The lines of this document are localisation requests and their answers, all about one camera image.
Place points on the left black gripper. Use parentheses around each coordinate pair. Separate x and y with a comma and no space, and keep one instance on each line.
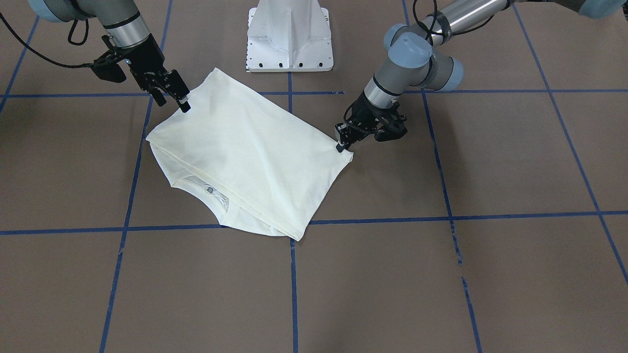
(363,111)

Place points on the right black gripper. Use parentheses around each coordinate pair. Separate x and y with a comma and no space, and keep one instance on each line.
(145,61)

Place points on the cream long sleeve cat shirt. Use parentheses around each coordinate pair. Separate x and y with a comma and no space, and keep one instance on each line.
(257,167)

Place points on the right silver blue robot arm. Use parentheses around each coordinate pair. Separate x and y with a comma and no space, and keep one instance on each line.
(128,39)

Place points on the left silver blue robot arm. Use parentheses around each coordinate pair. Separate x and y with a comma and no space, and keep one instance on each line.
(413,60)

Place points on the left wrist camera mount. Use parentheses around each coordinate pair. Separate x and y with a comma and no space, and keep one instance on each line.
(391,124)

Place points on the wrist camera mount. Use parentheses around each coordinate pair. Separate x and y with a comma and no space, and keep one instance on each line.
(391,124)
(106,66)

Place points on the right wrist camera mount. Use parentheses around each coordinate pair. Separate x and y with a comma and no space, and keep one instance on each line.
(106,66)

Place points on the white pedestal column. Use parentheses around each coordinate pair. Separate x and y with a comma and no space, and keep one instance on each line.
(289,36)

